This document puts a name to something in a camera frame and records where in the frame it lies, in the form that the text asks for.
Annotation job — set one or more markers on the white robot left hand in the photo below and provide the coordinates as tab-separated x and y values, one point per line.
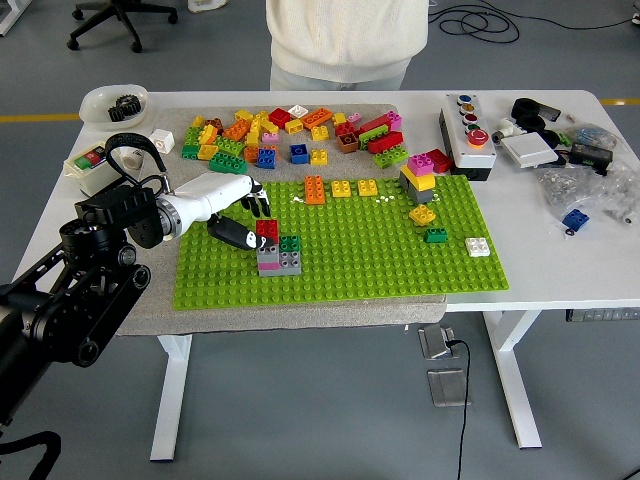
215	195

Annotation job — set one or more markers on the red square brick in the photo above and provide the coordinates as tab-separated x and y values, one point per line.
279	118
267	229

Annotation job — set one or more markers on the grey two-by-three brick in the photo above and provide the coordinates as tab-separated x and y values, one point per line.
268	255

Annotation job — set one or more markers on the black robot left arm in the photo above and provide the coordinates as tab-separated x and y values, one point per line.
75	300

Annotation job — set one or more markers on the dark green two-by-four brick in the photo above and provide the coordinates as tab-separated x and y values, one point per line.
227	163

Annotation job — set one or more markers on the dark green square brick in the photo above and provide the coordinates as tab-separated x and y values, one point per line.
290	243
189	151
436	235

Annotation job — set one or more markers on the light green two-by-four brick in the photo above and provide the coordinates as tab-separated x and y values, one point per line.
390	158
230	146
372	136

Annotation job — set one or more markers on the blue square brick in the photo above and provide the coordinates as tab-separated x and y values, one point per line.
575	219
266	159
299	153

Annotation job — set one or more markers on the orange two-by-three brick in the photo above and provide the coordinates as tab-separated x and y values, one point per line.
236	130
314	190

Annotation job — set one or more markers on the brown small brick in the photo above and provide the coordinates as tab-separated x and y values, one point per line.
215	123

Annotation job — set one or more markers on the yellow small brick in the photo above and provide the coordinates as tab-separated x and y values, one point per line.
198	121

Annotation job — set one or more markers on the yellow long brick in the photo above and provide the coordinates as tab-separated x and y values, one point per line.
255	131

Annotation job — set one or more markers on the pink small brick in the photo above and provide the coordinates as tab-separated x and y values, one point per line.
270	137
355	118

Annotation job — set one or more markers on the yellow square brick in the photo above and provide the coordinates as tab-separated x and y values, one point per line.
320	133
341	188
318	157
244	115
422	215
367	187

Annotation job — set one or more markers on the grey long brick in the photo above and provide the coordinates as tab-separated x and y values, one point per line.
291	263

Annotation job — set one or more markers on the orange two-by-four brick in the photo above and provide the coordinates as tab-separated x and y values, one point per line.
316	118

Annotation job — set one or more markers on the brown square brick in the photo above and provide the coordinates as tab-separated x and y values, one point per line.
348	144

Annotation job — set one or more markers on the green studded baseplate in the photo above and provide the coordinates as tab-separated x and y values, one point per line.
375	260

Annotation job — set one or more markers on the red long brick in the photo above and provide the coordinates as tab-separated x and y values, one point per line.
375	123

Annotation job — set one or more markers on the red two-by-four brick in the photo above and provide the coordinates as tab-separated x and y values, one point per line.
386	143

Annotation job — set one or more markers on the yellow wide brick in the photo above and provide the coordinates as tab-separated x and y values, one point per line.
419	181

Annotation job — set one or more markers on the grey square brick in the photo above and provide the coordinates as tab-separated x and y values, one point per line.
421	196

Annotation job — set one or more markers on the pink square brick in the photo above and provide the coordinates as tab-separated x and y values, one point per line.
420	162

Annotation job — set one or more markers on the white square brick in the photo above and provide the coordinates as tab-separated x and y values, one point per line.
477	247

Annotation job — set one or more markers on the white cube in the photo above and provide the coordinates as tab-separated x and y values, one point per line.
162	141

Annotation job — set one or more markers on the black gear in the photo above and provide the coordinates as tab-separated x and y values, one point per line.
125	107

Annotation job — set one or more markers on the white oval bowl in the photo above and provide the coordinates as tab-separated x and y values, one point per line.
92	112

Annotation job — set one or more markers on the grey-brown mat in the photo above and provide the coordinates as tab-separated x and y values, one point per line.
300	320

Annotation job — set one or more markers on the white rounded object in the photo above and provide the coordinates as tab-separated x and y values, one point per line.
205	4

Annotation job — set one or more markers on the person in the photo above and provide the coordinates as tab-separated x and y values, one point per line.
345	40

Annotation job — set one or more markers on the black office chair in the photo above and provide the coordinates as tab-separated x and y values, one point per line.
122	12

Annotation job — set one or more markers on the white table leg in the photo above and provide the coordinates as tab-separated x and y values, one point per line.
170	400
515	380

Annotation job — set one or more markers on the push-button control box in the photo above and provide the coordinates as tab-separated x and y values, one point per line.
470	155

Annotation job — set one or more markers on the metal floor socket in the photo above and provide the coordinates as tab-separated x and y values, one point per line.
436	341
447	387

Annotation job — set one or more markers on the white desk leg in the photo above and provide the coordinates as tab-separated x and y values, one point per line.
12	18

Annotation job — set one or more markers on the white pipe connector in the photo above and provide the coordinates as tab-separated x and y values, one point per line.
505	131

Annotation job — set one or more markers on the green plastic clip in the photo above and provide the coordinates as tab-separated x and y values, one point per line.
565	139

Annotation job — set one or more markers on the clear bag of screws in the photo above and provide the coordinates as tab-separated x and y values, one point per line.
580	190

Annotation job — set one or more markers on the black power adapter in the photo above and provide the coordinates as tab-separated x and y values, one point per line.
591	155

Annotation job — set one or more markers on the clear bag blue parts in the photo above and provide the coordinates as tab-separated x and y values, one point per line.
590	135

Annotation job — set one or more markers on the table height control panel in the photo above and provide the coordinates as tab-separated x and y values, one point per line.
602	315

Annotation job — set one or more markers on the green red switch box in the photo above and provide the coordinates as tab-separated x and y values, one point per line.
90	162

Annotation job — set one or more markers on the white wall switch panel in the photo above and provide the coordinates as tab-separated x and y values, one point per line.
529	151

